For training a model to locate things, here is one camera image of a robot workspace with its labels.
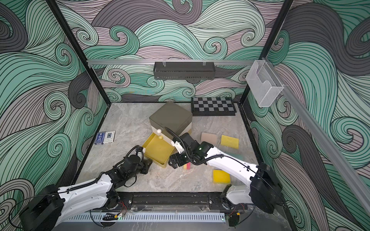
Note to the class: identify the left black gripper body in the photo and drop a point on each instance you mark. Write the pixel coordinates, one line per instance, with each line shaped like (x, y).
(146, 166)

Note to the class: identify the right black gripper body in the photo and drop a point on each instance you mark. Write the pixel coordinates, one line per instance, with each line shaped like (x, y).
(175, 160)

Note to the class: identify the yellow pink ridged sponge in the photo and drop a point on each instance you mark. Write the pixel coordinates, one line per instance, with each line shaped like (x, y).
(187, 166)

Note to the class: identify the yellow bottom drawer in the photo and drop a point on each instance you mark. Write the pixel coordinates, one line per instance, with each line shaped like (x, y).
(158, 150)

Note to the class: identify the olive three-drawer storage box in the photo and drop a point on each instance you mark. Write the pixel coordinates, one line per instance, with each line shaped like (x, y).
(173, 116)

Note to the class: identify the green sponge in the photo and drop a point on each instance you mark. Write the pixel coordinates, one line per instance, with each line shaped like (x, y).
(240, 157)

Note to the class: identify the white drawer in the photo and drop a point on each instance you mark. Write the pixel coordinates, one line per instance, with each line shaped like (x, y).
(161, 132)

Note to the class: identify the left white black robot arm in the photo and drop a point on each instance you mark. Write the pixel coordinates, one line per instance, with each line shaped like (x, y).
(53, 205)

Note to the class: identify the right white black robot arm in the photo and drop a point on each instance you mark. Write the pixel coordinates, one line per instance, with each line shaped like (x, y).
(261, 187)

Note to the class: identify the white playing card box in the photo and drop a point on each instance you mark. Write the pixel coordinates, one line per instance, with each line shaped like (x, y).
(109, 137)

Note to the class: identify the blue playing card box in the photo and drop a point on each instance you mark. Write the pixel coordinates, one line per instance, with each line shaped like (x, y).
(99, 139)

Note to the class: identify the black white chessboard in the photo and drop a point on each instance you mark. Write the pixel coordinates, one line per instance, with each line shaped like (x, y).
(212, 106)

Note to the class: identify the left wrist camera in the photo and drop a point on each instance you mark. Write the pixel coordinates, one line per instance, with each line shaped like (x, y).
(140, 152)

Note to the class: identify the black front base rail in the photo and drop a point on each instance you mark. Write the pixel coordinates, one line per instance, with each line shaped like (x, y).
(212, 200)

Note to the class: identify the white slotted cable duct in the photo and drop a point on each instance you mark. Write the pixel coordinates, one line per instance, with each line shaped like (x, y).
(153, 217)

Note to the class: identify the black wall-mounted tray shelf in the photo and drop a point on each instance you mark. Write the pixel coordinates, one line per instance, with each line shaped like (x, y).
(184, 71)

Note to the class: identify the clear acrylic wall holder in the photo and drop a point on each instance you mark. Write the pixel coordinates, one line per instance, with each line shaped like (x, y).
(264, 83)

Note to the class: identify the aluminium back wall rail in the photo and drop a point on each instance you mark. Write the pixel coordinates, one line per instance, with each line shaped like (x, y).
(153, 61)

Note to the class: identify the aluminium wall rail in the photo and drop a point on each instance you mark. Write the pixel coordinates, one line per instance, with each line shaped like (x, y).
(350, 176)
(153, 61)

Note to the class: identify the aluminium right wall rail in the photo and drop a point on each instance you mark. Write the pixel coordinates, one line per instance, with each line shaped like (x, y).
(350, 176)

